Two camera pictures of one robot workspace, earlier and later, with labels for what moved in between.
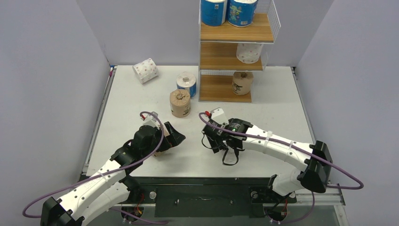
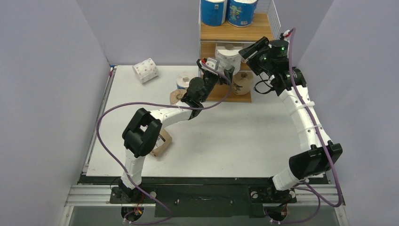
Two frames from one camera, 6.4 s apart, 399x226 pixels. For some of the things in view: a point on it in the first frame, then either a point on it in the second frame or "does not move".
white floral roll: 146,70 does not move
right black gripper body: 216,140 -> 256,55
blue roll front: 213,13 does not move
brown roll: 242,83 does not move
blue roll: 241,14 does not move
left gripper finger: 175,137 -> 198,62
